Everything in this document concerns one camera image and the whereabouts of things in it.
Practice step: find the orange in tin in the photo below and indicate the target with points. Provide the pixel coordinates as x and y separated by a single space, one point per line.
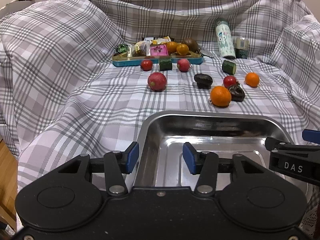
171 47
182 49

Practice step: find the clear date snack packet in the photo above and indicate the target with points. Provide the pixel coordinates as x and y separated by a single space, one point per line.
141 48

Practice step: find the plaid sofa cover cloth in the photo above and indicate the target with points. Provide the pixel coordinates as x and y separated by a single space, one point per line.
61 95

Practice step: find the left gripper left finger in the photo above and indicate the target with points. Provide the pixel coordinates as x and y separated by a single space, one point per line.
114 165

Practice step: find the silver foil wrapper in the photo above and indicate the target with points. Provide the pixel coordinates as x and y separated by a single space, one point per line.
207 53

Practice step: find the white box with dark item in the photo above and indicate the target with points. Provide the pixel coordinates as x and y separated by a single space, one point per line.
14 6

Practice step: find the cucumber piece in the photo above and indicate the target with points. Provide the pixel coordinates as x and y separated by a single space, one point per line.
165 64
229 67

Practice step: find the large red apple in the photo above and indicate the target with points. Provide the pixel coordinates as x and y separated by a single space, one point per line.
157 82

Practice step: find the green beverage can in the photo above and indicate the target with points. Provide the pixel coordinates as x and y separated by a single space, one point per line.
241 48

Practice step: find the small orange mandarin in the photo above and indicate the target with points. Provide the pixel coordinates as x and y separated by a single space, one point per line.
252 79

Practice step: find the green candy wrapper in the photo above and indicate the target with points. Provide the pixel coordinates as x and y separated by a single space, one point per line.
122 48

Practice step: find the small red radish apple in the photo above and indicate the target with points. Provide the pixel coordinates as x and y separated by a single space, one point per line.
183 65

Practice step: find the orange in tin back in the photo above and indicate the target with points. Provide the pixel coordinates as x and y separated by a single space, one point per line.
171 47

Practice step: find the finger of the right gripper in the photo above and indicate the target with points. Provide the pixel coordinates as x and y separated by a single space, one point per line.
311 135
275 144

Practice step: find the steel tray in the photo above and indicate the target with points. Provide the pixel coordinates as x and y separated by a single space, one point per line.
162 136

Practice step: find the brown passion fruit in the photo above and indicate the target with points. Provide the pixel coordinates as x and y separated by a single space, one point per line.
192 44

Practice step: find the cartoon cat thermos bottle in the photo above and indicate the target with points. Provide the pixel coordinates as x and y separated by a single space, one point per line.
224 39

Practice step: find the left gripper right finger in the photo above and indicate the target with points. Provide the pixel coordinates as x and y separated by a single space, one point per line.
207 165

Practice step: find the teal gold snack tin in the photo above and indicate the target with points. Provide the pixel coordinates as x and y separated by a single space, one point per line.
122 60

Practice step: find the yellow pastry packet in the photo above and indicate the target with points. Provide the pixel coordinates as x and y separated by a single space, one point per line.
161 40

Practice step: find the pink snack packet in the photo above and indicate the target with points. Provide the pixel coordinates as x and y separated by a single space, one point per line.
159 50

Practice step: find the red tomato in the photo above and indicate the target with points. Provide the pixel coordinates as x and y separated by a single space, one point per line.
146 65
229 81

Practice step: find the large orange mandarin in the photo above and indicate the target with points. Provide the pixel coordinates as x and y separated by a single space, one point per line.
220 96

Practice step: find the orange in tin front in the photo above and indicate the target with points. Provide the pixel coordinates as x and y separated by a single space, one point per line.
182 49

